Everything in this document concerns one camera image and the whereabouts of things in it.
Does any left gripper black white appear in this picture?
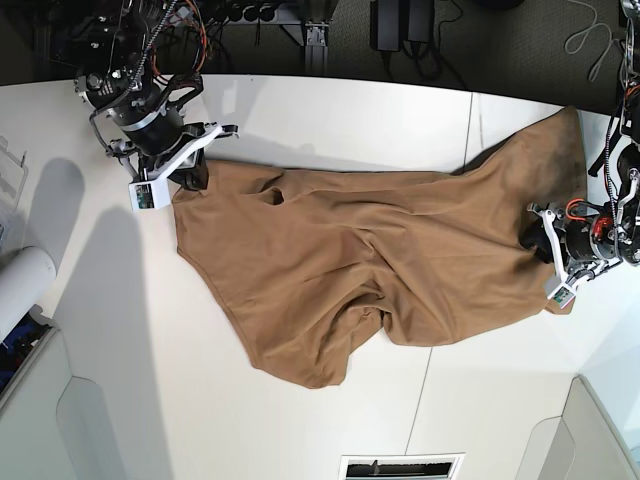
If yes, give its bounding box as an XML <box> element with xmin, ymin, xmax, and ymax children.
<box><xmin>519</xmin><ymin>199</ymin><xmax>622</xmax><ymax>290</ymax></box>

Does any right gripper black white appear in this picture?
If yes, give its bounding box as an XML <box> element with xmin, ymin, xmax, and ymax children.
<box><xmin>107</xmin><ymin>111</ymin><xmax>239</xmax><ymax>191</ymax></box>

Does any brown t-shirt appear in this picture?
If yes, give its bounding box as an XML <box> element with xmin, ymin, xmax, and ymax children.
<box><xmin>172</xmin><ymin>107</ymin><xmax>587</xmax><ymax>389</ymax></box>

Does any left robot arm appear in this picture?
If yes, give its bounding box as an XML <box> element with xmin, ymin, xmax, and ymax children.
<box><xmin>520</xmin><ymin>1</ymin><xmax>639</xmax><ymax>307</ymax></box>

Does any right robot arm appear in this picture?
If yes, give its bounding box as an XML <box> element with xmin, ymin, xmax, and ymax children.
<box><xmin>74</xmin><ymin>1</ymin><xmax>238</xmax><ymax>191</ymax></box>

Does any clear plastic bin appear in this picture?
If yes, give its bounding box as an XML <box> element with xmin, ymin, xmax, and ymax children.
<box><xmin>1</xmin><ymin>137</ymin><xmax>29</xmax><ymax>250</ymax></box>

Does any aluminium table leg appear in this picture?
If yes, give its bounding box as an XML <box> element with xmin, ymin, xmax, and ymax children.
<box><xmin>281</xmin><ymin>23</ymin><xmax>329</xmax><ymax>77</ymax></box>

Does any white paper roll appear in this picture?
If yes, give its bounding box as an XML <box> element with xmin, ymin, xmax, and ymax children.
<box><xmin>0</xmin><ymin>247</ymin><xmax>57</xmax><ymax>341</ymax></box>

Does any grey right chair back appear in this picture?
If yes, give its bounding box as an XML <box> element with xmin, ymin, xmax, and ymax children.
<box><xmin>516</xmin><ymin>375</ymin><xmax>639</xmax><ymax>480</ymax></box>

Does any grey chair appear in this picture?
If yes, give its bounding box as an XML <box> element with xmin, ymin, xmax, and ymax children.
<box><xmin>516</xmin><ymin>375</ymin><xmax>639</xmax><ymax>480</ymax></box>
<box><xmin>1</xmin><ymin>329</ymin><xmax>127</xmax><ymax>479</ymax></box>

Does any black power adapter left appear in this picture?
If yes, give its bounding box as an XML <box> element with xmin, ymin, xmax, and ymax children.
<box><xmin>370</xmin><ymin>0</ymin><xmax>403</xmax><ymax>52</ymax></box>

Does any black power adapter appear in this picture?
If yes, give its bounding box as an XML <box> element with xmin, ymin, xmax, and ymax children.
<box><xmin>370</xmin><ymin>0</ymin><xmax>403</xmax><ymax>52</ymax></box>
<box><xmin>406</xmin><ymin>0</ymin><xmax>435</xmax><ymax>43</ymax></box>

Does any black power adapter right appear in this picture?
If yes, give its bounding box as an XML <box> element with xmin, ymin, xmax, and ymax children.
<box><xmin>406</xmin><ymin>0</ymin><xmax>435</xmax><ymax>43</ymax></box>

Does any grey left chair back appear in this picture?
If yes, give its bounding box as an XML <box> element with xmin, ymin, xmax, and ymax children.
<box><xmin>1</xmin><ymin>329</ymin><xmax>127</xmax><ymax>479</ymax></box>

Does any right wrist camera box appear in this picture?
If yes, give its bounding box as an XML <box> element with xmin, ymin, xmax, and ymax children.
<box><xmin>128</xmin><ymin>179</ymin><xmax>171</xmax><ymax>211</ymax></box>

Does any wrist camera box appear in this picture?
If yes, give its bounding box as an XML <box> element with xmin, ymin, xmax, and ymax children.
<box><xmin>128</xmin><ymin>179</ymin><xmax>171</xmax><ymax>211</ymax></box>
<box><xmin>544</xmin><ymin>277</ymin><xmax>576</xmax><ymax>309</ymax></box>

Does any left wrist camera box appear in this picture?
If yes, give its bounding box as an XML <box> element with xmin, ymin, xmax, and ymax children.
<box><xmin>544</xmin><ymin>277</ymin><xmax>576</xmax><ymax>309</ymax></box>

